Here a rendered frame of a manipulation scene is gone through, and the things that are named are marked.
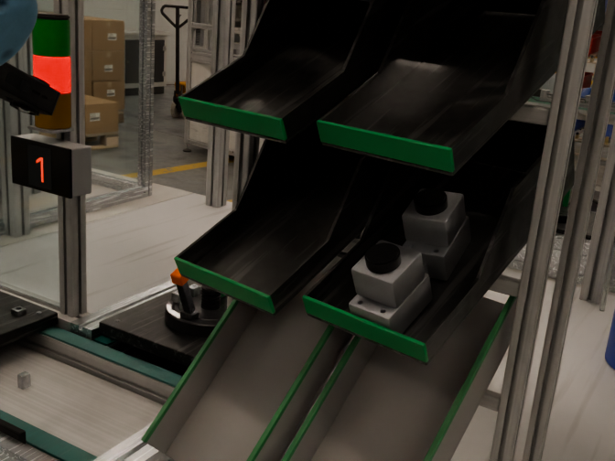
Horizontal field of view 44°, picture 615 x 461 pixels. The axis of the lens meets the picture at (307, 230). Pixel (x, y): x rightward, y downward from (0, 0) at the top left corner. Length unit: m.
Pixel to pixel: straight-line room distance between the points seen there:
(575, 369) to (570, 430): 0.22
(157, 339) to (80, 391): 0.13
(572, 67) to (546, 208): 0.12
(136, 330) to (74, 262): 0.15
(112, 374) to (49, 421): 0.13
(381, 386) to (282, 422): 0.11
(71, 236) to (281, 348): 0.47
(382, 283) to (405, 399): 0.18
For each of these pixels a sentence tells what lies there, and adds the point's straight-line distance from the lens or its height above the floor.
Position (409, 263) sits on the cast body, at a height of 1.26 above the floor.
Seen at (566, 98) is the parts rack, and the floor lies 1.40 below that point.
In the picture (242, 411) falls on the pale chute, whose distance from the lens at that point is 0.83.
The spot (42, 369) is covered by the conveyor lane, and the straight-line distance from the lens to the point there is 1.20.
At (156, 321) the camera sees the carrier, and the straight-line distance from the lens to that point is 1.20.
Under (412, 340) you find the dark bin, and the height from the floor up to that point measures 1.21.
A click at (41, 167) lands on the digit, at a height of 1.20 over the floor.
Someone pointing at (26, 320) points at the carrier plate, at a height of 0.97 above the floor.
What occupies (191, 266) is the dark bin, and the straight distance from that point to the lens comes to 0.75.
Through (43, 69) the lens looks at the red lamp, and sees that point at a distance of 1.12.
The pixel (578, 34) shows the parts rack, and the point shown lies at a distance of 0.68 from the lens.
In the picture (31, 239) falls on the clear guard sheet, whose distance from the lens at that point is 1.29.
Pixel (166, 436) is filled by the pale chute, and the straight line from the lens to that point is 0.85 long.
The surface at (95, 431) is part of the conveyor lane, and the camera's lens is 1.04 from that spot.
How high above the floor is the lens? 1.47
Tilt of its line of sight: 17 degrees down
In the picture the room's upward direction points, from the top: 5 degrees clockwise
